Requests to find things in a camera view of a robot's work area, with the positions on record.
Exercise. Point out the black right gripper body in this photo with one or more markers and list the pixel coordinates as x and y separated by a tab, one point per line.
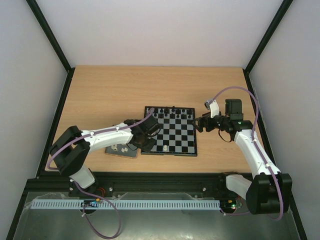
206	122

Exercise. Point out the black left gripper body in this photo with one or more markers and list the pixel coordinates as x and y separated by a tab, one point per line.
144	144

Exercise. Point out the black white chess board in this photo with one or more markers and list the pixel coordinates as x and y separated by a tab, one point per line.
177	132

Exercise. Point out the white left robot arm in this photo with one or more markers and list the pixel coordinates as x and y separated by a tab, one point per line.
71	149

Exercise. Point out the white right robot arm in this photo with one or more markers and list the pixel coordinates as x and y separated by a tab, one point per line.
269	191

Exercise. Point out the dark cork-edged tray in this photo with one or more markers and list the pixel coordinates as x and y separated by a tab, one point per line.
122	150

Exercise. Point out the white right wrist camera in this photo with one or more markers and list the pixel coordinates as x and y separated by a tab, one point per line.
213	106

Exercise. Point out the light blue cable duct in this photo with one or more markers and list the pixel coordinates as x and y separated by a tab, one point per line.
77	204

